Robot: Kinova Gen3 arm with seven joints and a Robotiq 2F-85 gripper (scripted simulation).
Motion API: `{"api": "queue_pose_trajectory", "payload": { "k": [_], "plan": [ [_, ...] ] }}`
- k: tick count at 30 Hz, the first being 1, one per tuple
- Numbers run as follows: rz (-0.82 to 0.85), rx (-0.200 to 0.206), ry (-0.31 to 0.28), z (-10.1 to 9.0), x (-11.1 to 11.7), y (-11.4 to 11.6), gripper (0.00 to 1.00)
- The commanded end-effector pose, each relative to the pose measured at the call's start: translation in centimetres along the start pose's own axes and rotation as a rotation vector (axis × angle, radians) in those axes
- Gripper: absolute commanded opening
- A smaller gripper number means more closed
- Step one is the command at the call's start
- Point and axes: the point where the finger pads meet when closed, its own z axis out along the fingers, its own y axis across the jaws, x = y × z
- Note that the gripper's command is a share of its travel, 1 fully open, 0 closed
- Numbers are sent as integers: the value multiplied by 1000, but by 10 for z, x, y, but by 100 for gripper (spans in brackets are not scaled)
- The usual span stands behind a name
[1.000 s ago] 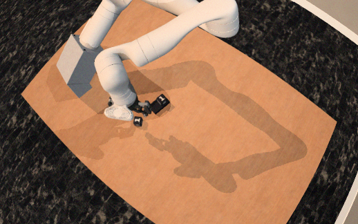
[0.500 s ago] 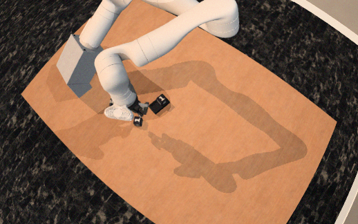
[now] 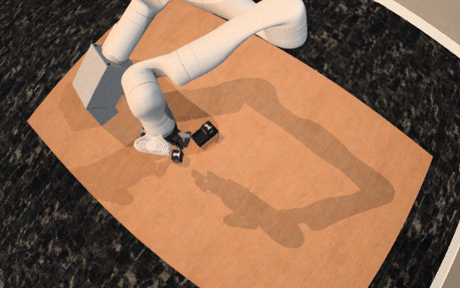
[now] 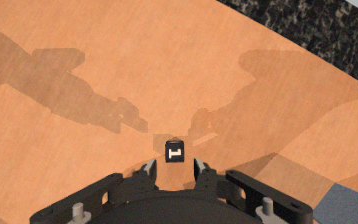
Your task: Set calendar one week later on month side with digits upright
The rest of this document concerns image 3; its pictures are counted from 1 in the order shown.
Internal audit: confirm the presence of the black calendar cube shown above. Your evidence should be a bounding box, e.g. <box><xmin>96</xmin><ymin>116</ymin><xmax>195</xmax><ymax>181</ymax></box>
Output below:
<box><xmin>201</xmin><ymin>121</ymin><xmax>215</xmax><ymax>137</ymax></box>
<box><xmin>171</xmin><ymin>149</ymin><xmax>184</xmax><ymax>163</ymax></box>

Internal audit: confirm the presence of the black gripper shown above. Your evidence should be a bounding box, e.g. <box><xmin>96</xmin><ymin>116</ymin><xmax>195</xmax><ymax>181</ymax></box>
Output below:
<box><xmin>140</xmin><ymin>121</ymin><xmax>191</xmax><ymax>151</ymax></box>

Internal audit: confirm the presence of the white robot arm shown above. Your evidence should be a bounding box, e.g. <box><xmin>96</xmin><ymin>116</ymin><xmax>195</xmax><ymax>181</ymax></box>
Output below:
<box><xmin>101</xmin><ymin>0</ymin><xmax>307</xmax><ymax>156</ymax></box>

